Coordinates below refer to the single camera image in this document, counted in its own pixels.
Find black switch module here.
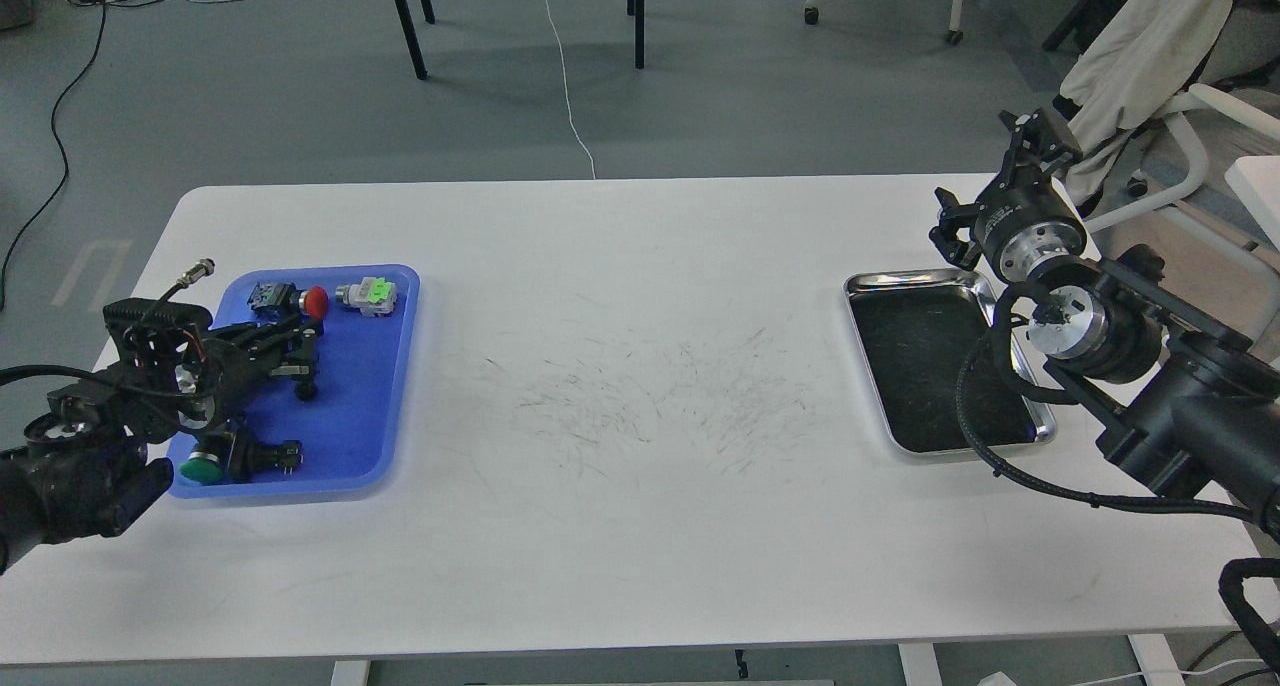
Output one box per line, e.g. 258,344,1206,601
227,426,303,484

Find green grey connector switch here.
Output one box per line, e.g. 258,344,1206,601
334,276,398,317

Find black table legs background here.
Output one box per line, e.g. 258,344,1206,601
384,0,646,81

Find red push button switch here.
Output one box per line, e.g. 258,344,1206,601
246,282,330,323

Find blue plastic tray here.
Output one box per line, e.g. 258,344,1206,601
169,265,421,500

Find white chair with beige cloth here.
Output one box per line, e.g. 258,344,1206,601
1053,0,1235,218

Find green push button switch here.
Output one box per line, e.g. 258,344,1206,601
178,427,237,486

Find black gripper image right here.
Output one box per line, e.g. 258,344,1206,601
929,108,1087,282

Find black cable on floor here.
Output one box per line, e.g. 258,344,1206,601
0,0,201,312

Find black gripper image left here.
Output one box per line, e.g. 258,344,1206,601
100,299,323,443

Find silver metal tray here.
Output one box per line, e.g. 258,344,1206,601
844,267,1057,459

